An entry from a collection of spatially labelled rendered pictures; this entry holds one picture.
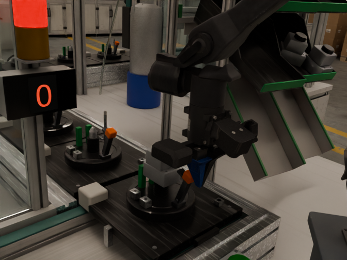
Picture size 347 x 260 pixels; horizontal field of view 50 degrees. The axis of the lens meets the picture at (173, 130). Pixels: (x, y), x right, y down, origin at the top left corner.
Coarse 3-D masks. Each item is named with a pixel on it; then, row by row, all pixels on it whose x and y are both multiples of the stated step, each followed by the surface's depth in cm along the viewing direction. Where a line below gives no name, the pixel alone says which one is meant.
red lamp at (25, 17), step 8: (16, 0) 55; (24, 0) 55; (32, 0) 55; (40, 0) 56; (16, 8) 55; (24, 8) 55; (32, 8) 55; (40, 8) 56; (16, 16) 56; (24, 16) 55; (32, 16) 56; (40, 16) 56; (16, 24) 56; (24, 24) 56; (32, 24) 56; (40, 24) 57
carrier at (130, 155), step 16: (80, 128) 91; (64, 144) 98; (80, 144) 93; (96, 144) 90; (112, 144) 95; (128, 144) 101; (48, 160) 89; (64, 160) 90; (80, 160) 86; (96, 160) 86; (112, 160) 88; (128, 160) 92; (64, 176) 82; (80, 176) 83; (96, 176) 83; (112, 176) 84; (128, 176) 86
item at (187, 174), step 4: (180, 172) 68; (184, 172) 66; (188, 172) 66; (184, 176) 66; (188, 176) 66; (184, 180) 67; (188, 180) 66; (192, 180) 66; (184, 184) 67; (188, 184) 67; (180, 188) 68; (184, 188) 68; (188, 188) 69; (180, 192) 69; (184, 192) 69; (176, 196) 70; (180, 196) 69; (184, 196) 70; (176, 200) 70; (180, 200) 70
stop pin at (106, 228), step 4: (108, 224) 68; (104, 228) 67; (108, 228) 67; (112, 228) 67; (104, 232) 67; (108, 232) 67; (112, 232) 67; (104, 236) 68; (108, 236) 67; (112, 236) 68; (104, 240) 68; (108, 240) 67; (112, 240) 68; (104, 244) 68; (108, 244) 68; (112, 244) 68
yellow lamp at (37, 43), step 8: (16, 32) 57; (24, 32) 56; (32, 32) 56; (40, 32) 57; (48, 32) 59; (16, 40) 58; (24, 40) 57; (32, 40) 57; (40, 40) 58; (48, 40) 59; (24, 48) 57; (32, 48) 57; (40, 48) 58; (48, 48) 59; (24, 56) 58; (32, 56) 58; (40, 56) 58; (48, 56) 60
